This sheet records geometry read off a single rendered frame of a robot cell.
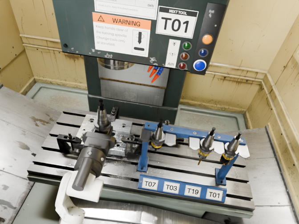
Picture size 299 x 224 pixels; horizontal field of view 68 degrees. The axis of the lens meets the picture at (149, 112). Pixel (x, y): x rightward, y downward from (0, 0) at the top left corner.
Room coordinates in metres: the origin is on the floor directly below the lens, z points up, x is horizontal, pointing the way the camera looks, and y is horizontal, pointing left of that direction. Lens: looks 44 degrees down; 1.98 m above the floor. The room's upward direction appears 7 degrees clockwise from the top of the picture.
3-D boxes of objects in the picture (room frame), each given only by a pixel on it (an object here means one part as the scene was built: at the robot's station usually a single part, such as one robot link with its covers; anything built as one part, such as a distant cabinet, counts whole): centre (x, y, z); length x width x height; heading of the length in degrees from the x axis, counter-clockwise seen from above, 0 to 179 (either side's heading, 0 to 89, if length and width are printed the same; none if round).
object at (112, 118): (0.98, 0.22, 0.97); 0.13 x 0.03 x 0.15; 177
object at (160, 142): (0.65, -0.05, 1.21); 0.06 x 0.06 x 0.03
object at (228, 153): (0.64, -0.38, 1.21); 0.06 x 0.06 x 0.03
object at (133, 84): (1.23, 0.14, 1.16); 0.48 x 0.05 x 0.51; 87
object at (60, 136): (0.74, 0.42, 0.97); 0.13 x 0.03 x 0.15; 87
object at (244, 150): (0.63, -0.44, 1.21); 0.07 x 0.05 x 0.01; 177
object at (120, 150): (0.83, 0.25, 0.97); 0.29 x 0.23 x 0.05; 87
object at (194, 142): (0.64, -0.22, 1.21); 0.07 x 0.05 x 0.01; 177
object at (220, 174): (0.69, -0.44, 1.05); 0.10 x 0.05 x 0.30; 177
